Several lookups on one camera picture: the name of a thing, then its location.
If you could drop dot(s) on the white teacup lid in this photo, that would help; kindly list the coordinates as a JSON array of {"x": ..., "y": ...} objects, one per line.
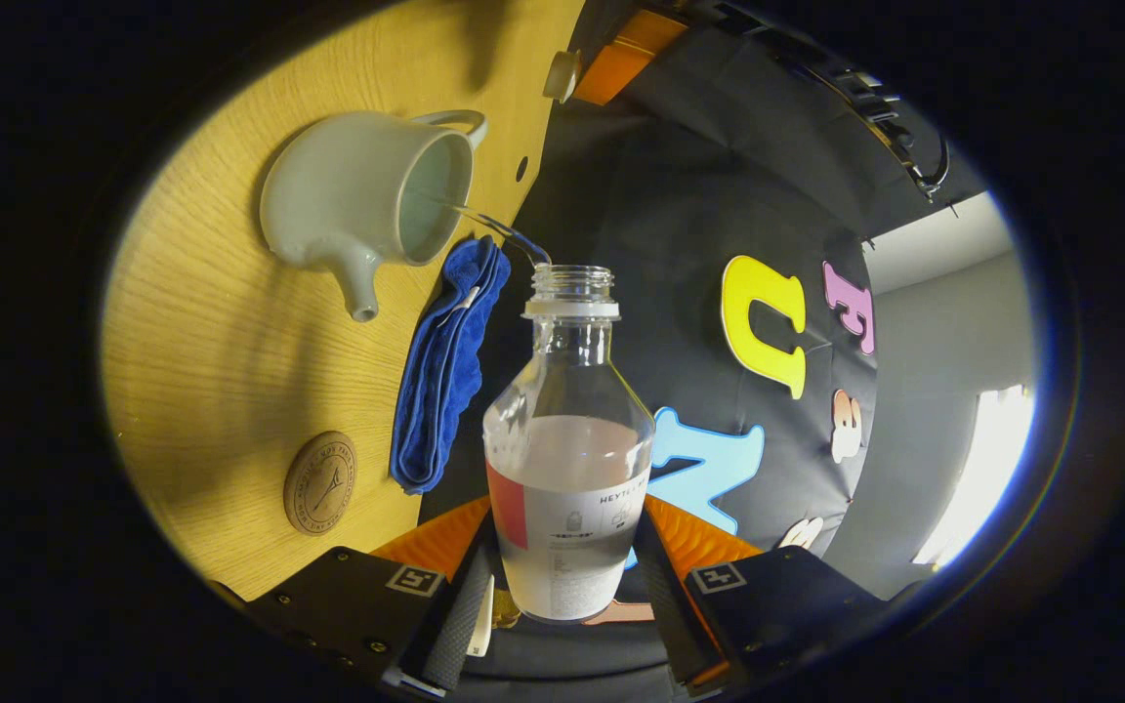
[{"x": 561, "y": 76}]

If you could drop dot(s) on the round wooden coaster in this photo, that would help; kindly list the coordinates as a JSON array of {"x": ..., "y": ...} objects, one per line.
[{"x": 320, "y": 483}]

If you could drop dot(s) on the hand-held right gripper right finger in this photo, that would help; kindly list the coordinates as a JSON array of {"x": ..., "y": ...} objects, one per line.
[{"x": 665, "y": 605}]

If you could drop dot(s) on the blue folded towel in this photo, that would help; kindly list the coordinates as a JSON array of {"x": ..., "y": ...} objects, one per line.
[{"x": 440, "y": 391}]

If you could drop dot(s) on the clear plastic water bottle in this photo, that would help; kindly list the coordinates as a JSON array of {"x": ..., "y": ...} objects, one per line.
[{"x": 567, "y": 527}]

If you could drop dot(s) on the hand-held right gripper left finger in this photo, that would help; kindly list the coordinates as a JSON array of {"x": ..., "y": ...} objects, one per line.
[{"x": 455, "y": 625}]

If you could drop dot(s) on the white ceramic teacup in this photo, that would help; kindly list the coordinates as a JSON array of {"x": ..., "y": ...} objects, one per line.
[{"x": 348, "y": 195}]

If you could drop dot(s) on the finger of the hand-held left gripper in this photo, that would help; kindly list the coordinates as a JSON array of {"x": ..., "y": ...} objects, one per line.
[{"x": 626, "y": 59}]

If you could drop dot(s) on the brown toast slice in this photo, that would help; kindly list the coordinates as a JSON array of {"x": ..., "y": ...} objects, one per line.
[{"x": 506, "y": 607}]

